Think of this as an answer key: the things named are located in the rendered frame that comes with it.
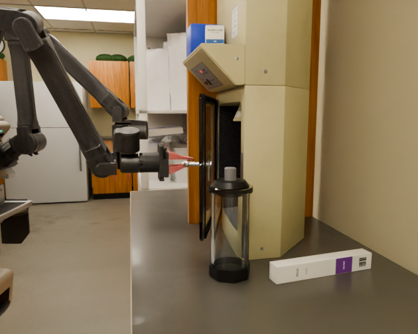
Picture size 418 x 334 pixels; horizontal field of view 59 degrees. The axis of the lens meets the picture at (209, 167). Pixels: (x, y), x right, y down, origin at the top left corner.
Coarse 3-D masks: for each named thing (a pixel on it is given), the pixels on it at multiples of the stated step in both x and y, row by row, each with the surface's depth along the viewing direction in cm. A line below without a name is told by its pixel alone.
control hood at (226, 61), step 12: (204, 48) 91; (216, 48) 92; (228, 48) 93; (240, 48) 93; (192, 60) 108; (204, 60) 98; (216, 60) 92; (228, 60) 93; (240, 60) 94; (192, 72) 121; (216, 72) 98; (228, 72) 93; (240, 72) 94; (228, 84) 99; (240, 84) 95
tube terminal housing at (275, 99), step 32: (224, 0) 112; (256, 0) 92; (288, 0) 94; (224, 32) 113; (256, 32) 93; (288, 32) 96; (256, 64) 95; (288, 64) 98; (224, 96) 115; (256, 96) 96; (288, 96) 99; (256, 128) 97; (288, 128) 101; (256, 160) 98; (288, 160) 103; (256, 192) 99; (288, 192) 105; (256, 224) 101; (288, 224) 107; (256, 256) 102
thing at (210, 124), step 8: (200, 96) 96; (200, 104) 95; (208, 104) 108; (200, 112) 96; (208, 112) 108; (200, 120) 96; (208, 120) 108; (200, 128) 96; (208, 128) 109; (200, 136) 97; (208, 136) 109; (200, 144) 97; (208, 144) 109; (200, 152) 97; (208, 152) 110; (200, 160) 97; (200, 168) 98; (200, 176) 98; (200, 184) 98; (208, 184) 111; (200, 192) 99; (208, 192) 112; (200, 200) 99; (208, 200) 112; (200, 208) 99; (208, 208) 112; (200, 216) 100; (208, 216) 113; (200, 224) 100; (200, 232) 100; (200, 240) 101
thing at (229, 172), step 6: (228, 168) 88; (234, 168) 88; (228, 174) 88; (234, 174) 88; (216, 180) 88; (222, 180) 88; (228, 180) 88; (234, 180) 88; (240, 180) 88; (216, 186) 86; (222, 186) 85; (228, 186) 85; (234, 186) 85; (240, 186) 86; (246, 186) 87
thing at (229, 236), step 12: (216, 204) 87; (228, 204) 85; (240, 204) 86; (216, 216) 87; (228, 216) 86; (240, 216) 86; (216, 228) 88; (228, 228) 86; (240, 228) 87; (216, 240) 88; (228, 240) 86; (240, 240) 87; (216, 252) 88; (228, 252) 87; (240, 252) 87; (216, 264) 89; (228, 264) 87; (240, 264) 88
